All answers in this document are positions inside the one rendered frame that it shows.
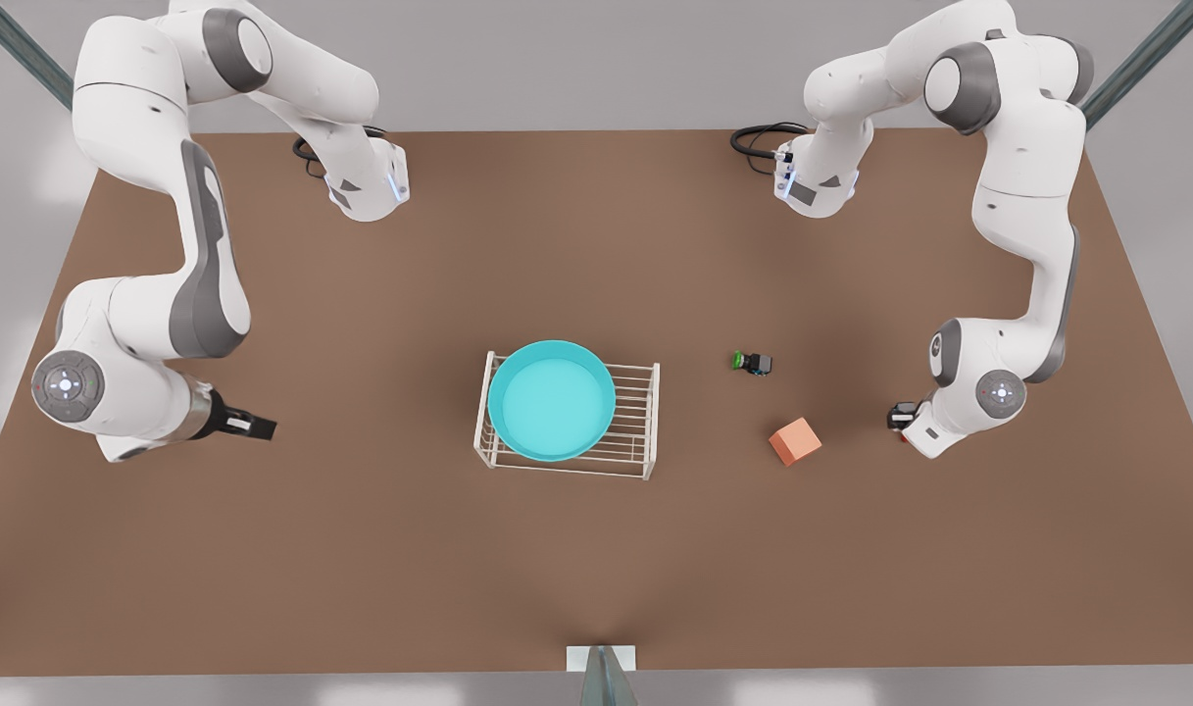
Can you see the cyan round plate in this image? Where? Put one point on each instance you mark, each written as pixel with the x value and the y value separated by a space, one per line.
pixel 552 400

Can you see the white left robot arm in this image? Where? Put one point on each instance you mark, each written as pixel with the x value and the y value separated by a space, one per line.
pixel 1022 176

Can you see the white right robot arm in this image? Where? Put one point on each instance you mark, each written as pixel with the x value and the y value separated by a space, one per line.
pixel 135 324

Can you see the orange cube block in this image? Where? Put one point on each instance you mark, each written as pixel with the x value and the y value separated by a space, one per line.
pixel 795 441

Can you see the green button switch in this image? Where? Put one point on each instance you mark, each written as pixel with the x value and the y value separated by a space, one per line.
pixel 753 362

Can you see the silver frame post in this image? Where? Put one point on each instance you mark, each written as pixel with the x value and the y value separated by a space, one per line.
pixel 603 675
pixel 27 54
pixel 1140 59

